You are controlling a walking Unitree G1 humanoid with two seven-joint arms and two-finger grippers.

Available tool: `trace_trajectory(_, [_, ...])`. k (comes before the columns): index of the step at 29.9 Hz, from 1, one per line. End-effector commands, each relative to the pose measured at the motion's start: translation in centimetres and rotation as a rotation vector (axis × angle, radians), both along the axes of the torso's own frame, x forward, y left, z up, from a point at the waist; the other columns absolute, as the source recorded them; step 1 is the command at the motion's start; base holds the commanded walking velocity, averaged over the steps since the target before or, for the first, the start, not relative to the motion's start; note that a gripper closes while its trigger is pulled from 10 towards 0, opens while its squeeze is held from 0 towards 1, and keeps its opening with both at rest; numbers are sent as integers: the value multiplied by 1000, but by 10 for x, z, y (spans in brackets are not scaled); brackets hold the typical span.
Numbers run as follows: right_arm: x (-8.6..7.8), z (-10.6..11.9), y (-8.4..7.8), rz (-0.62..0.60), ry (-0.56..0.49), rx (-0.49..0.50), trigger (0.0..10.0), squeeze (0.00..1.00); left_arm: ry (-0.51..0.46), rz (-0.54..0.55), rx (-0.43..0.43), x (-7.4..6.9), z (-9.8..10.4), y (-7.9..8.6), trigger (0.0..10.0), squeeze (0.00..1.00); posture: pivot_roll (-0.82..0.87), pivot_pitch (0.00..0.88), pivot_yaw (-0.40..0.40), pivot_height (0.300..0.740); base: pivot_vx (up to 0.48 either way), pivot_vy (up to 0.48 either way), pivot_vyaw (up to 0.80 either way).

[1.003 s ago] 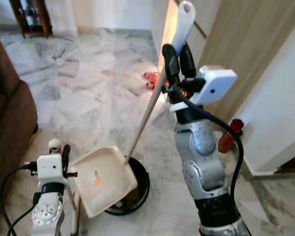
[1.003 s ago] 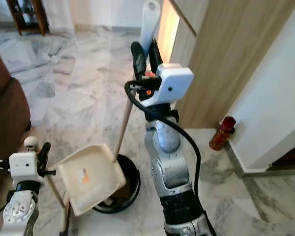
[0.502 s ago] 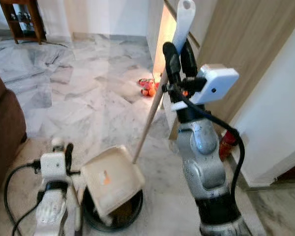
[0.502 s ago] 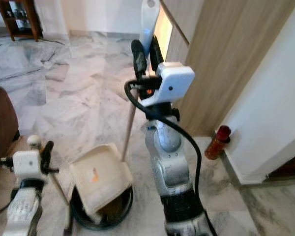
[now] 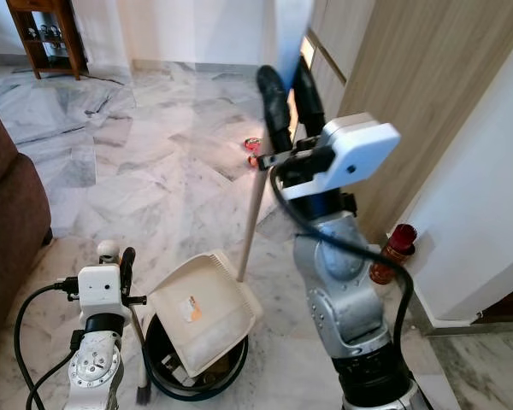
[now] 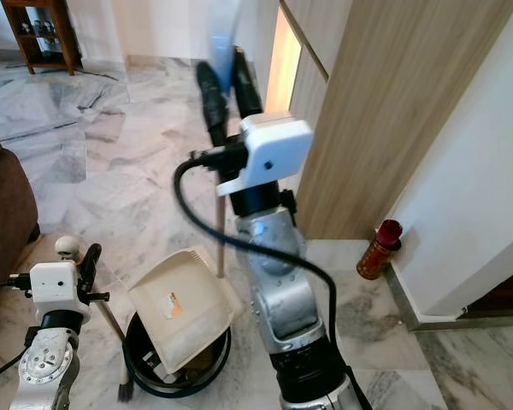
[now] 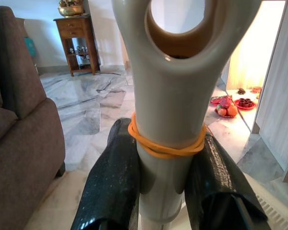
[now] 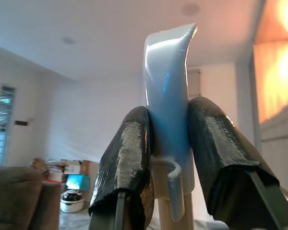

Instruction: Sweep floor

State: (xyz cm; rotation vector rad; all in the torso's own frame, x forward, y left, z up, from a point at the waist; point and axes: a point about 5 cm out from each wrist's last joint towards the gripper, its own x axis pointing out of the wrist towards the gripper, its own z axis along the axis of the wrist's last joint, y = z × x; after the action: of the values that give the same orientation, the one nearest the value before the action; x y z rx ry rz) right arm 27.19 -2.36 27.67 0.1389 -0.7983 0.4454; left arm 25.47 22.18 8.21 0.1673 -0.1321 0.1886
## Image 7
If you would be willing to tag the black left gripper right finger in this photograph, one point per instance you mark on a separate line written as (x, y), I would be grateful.
(218, 191)

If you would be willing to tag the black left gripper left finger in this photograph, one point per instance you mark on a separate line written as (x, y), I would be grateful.
(110, 187)

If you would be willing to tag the orange rubber band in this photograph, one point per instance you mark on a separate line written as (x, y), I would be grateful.
(158, 149)

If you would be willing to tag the plate of fruit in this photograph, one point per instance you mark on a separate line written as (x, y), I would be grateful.
(226, 110)

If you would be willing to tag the red patterned plate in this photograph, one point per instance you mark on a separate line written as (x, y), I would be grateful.
(215, 100)

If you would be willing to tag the red tray with cups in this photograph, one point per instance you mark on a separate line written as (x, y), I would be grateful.
(245, 103)

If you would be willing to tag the brown fabric sofa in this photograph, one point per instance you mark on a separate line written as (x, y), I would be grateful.
(19, 143)

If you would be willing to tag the small dark figurine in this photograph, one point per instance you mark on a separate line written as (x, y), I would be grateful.
(242, 90)

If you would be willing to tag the small red clay pot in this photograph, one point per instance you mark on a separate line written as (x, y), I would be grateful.
(256, 89)

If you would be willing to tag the pale wood grain door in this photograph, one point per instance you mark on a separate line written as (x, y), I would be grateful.
(278, 95)

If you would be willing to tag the dark wooden side table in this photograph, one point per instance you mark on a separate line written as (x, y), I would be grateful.
(76, 31)

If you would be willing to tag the teal cushion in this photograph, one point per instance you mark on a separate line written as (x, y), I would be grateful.
(30, 46)

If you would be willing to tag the brass bowl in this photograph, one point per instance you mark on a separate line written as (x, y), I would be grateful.
(70, 10)

